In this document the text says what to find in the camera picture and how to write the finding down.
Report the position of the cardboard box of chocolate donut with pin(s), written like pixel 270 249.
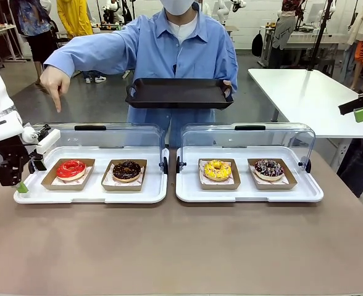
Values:
pixel 107 186

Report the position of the person's left hand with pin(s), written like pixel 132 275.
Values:
pixel 227 87

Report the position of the person's left forearm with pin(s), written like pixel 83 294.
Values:
pixel 231 69

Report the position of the white printed paper liner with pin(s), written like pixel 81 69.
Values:
pixel 201 165
pixel 88 173
pixel 107 180
pixel 284 181

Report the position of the clear hinged display lid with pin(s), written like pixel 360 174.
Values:
pixel 271 135
pixel 123 132

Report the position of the person's right forearm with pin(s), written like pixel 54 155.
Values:
pixel 73 55

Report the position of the yellow glazed donut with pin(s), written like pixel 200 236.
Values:
pixel 210 171

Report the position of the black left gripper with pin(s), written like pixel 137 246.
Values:
pixel 16 154

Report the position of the black stand pole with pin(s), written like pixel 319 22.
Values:
pixel 320 34

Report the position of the background grey desk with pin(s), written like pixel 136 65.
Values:
pixel 305 38

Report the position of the cardboard box of red donut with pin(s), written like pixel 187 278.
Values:
pixel 50 180

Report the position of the chocolate sprinkle donut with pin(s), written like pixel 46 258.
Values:
pixel 291 183

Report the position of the red glazed donut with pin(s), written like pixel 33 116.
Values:
pixel 76 172

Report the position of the black hanging bag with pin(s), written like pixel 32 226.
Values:
pixel 257 44

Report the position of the person in patterned blue shirt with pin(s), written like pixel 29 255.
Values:
pixel 33 18

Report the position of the white face mask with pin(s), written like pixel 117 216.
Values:
pixel 180 6

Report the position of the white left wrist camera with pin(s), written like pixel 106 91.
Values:
pixel 48 140

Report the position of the white side table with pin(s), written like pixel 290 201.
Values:
pixel 305 95

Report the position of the person's right hand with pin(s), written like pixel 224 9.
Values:
pixel 56 81

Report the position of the person in yellow hoodie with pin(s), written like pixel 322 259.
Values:
pixel 73 18

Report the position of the dark purple drizzled donut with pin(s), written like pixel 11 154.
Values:
pixel 277 171

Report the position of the white display tray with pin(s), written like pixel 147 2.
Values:
pixel 92 195
pixel 246 194

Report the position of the chocolate sprinkled donut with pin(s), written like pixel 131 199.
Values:
pixel 135 171

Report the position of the cardboard box of yellow donut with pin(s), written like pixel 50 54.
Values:
pixel 235 182

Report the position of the black serving tray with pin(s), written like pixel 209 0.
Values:
pixel 178 92

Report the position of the background white robot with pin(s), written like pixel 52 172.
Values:
pixel 227 7
pixel 115 9

